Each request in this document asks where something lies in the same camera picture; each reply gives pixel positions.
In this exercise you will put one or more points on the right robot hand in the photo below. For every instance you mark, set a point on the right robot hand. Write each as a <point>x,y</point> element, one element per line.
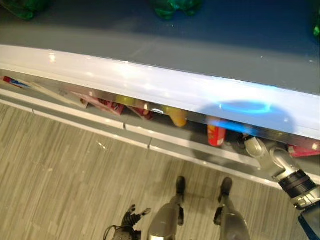
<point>233,138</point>

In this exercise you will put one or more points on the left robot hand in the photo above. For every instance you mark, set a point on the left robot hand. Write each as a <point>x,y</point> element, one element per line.
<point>131,218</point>

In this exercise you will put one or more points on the red drink can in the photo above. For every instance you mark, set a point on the red drink can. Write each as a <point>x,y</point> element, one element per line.
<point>216,136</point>

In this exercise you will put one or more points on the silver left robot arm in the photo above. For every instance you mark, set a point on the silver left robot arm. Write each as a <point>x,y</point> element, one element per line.
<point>122,233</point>

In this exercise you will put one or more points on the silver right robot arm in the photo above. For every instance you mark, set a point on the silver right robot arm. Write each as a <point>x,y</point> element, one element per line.
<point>275,160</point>

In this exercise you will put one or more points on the silver left robot leg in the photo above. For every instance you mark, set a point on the silver left robot leg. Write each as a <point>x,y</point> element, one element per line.
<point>165,217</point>

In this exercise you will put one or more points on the silver robot leg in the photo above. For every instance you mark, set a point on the silver robot leg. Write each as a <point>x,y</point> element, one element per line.
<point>231,215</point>
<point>165,217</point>

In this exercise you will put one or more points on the yellow drink bottle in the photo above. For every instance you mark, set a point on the yellow drink bottle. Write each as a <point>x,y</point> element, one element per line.
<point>178,116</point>

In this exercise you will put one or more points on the red pink snack box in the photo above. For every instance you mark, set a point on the red pink snack box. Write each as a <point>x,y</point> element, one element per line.
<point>303,150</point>

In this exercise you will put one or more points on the silver right robot leg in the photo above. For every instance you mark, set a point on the silver right robot leg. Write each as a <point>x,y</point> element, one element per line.
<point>231,215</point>

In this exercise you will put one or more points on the dark red snack package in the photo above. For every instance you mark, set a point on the dark red snack package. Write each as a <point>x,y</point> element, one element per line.
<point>142,112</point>

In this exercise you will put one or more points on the yellow round lid item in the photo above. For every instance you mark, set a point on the yellow round lid item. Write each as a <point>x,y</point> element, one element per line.
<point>125,100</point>

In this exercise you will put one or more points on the pink red snack package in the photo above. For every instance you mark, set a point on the pink red snack package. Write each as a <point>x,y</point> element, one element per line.
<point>105,103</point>

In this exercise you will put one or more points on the green plastic bottle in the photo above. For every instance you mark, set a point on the green plastic bottle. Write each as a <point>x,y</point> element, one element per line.
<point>316,26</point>
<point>23,8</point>
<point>175,7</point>

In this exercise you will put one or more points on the beige flat carton box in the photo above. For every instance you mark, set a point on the beige flat carton box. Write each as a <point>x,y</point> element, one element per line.
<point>56,93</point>

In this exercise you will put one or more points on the red blue snack package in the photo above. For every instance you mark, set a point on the red blue snack package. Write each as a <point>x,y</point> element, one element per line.
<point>12,82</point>

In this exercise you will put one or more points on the grey shelf board white rail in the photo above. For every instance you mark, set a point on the grey shelf board white rail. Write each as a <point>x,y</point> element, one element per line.
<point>140,130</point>

